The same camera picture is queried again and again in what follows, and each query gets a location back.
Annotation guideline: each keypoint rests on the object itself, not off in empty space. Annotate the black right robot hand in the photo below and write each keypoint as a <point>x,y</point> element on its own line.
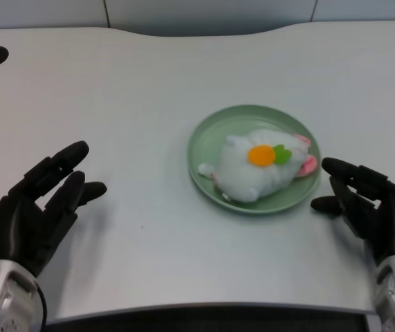
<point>385,214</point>

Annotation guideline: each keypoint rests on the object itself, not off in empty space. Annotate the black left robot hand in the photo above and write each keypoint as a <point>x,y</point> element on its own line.
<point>20,221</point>

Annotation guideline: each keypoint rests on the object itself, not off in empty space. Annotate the white rabbit doll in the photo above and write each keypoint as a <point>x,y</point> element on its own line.
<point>252,173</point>

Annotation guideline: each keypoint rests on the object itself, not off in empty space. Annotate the green round plate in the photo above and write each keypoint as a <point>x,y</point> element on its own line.
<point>211,138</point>

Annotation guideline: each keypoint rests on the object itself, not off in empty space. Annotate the black robot torso front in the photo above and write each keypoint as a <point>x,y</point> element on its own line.
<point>200,320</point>

